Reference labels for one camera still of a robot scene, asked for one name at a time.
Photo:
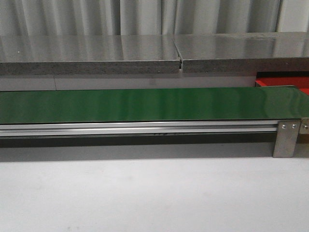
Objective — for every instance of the grey stone shelf slab right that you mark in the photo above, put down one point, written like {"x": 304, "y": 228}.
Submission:
{"x": 244, "y": 52}

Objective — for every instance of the grey stone shelf slab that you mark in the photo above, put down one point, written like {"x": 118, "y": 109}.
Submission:
{"x": 244, "y": 52}
{"x": 94, "y": 54}

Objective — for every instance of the green conveyor belt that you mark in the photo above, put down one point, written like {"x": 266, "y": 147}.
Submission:
{"x": 121, "y": 105}

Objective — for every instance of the grey stone shelf slab left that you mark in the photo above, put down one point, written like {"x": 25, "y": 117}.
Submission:
{"x": 94, "y": 54}

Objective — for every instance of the red plastic tray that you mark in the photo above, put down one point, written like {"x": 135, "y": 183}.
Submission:
{"x": 299, "y": 79}

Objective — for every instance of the grey curtain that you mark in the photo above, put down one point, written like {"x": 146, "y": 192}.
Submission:
{"x": 151, "y": 17}

